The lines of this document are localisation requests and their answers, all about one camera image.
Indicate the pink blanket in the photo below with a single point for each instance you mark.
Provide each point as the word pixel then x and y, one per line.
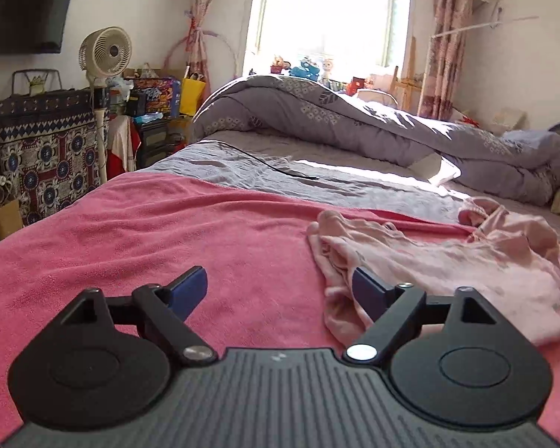
pixel 144 233

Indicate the pink ruffled pants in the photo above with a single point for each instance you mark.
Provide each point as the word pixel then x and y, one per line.
pixel 471 261

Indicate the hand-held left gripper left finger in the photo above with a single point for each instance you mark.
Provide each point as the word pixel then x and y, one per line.
pixel 189 291

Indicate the white doll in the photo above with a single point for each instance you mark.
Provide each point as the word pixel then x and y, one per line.
pixel 327 69

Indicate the yellow bag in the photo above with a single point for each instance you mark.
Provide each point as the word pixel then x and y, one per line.
pixel 192 95

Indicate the pink hula hoop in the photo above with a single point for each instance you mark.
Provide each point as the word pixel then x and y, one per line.
pixel 172 53

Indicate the orange toy figure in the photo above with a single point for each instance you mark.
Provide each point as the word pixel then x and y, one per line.
pixel 280 65

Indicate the pink floral curtain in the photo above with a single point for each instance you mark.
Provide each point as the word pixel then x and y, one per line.
pixel 448 42
pixel 203 18

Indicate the window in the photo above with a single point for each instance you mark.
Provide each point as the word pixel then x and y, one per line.
pixel 326 14

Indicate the light blue pillow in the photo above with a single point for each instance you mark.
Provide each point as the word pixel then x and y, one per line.
pixel 534 140

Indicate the white clothes rail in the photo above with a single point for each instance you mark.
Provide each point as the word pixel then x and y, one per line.
pixel 471 27

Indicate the cream standing fan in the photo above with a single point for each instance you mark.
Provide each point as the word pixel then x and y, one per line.
pixel 105 53

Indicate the patterned covered cabinet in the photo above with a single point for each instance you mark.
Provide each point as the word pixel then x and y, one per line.
pixel 46 149

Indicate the colourful toy box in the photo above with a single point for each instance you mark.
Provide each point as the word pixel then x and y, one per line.
pixel 156 95

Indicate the grey patterned quilt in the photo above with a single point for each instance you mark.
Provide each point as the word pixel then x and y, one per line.
pixel 354 121

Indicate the blue plush toy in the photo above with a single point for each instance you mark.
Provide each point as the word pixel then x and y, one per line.
pixel 305 71

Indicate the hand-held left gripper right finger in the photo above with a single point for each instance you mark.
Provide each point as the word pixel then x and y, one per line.
pixel 371 294

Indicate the grey bed sheet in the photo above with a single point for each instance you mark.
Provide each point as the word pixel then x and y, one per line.
pixel 242 163

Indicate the red and white cloth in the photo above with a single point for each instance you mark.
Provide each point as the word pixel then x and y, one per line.
pixel 121 144

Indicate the wooden easel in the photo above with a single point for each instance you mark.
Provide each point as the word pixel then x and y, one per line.
pixel 408 84

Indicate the black storage drawers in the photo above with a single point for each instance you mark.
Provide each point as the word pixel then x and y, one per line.
pixel 161 144

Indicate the cardboard box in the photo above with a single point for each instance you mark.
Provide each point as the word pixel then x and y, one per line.
pixel 2 221

